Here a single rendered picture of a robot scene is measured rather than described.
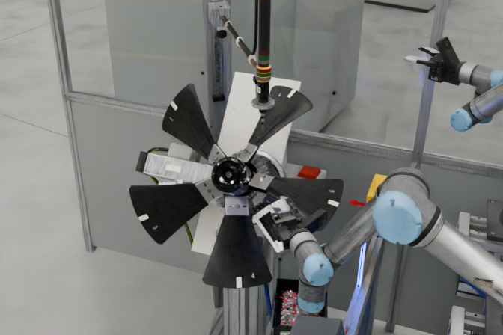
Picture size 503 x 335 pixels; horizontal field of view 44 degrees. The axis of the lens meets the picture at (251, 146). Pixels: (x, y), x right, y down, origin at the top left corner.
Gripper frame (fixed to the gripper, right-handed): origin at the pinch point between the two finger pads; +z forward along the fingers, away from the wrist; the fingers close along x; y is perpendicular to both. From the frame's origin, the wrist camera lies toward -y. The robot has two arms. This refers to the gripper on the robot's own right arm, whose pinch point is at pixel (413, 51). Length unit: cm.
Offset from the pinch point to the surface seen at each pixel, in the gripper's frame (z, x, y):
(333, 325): -52, -114, 5
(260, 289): 29, -63, 95
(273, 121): 12, -64, 2
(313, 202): -11, -73, 18
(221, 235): 7, -96, 26
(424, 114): -3.6, 5.1, 28.8
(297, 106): 7, -58, -3
